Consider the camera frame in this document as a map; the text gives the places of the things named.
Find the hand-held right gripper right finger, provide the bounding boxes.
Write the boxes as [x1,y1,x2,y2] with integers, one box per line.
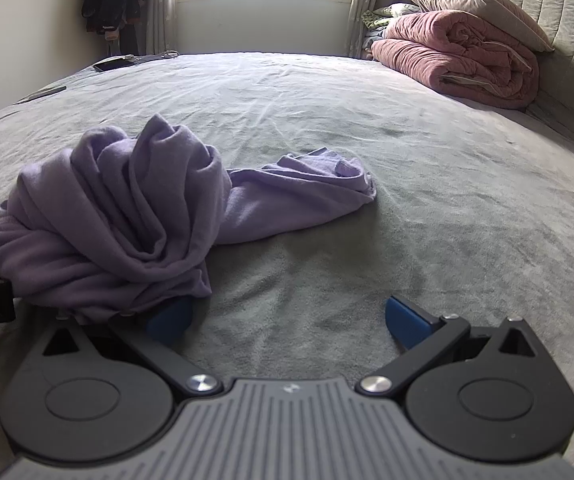
[359,296,538,396]

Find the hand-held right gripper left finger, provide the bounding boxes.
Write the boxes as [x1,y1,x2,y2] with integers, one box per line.
[42,296,223,396]

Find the purple pants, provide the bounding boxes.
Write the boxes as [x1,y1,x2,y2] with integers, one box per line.
[0,114,378,325]

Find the grey bed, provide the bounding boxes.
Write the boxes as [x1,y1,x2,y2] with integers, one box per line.
[0,52,574,480]

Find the black phone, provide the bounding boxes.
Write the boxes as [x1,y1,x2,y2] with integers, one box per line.
[14,86,67,106]

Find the tablet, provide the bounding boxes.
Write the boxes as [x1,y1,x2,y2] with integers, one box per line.
[93,56,133,73]

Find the pink folded quilt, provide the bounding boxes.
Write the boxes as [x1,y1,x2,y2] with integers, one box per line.
[371,10,540,110]

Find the grey blue cloth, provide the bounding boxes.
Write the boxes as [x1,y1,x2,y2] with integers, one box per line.
[363,30,384,58]

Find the green floral pillow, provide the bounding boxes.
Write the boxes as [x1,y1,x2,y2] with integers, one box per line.
[362,2,420,36]

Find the pink pillow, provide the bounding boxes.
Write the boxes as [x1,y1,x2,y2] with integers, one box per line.
[407,0,555,53]

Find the white cable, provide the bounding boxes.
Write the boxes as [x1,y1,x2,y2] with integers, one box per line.
[127,50,180,63]

